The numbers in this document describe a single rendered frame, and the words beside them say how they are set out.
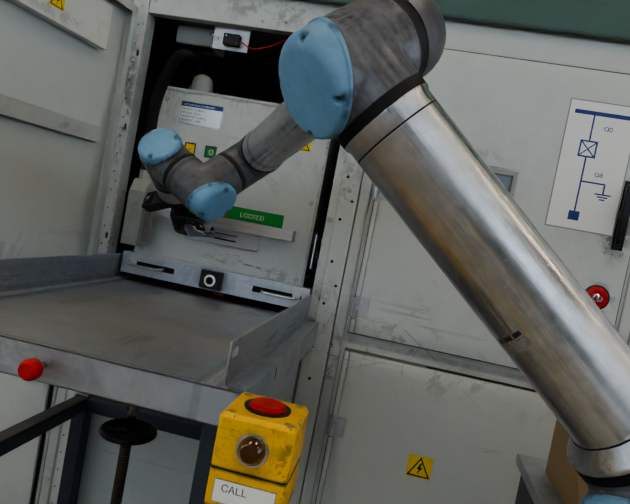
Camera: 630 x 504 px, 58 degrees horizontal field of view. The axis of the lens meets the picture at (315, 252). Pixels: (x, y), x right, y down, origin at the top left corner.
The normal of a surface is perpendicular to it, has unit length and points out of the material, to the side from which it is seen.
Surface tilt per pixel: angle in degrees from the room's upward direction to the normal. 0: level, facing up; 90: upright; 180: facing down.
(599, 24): 90
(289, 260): 90
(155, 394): 90
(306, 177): 90
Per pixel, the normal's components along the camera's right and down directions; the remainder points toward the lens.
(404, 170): -0.41, 0.32
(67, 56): 0.95, 0.19
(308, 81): -0.77, 0.44
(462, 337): -0.17, 0.01
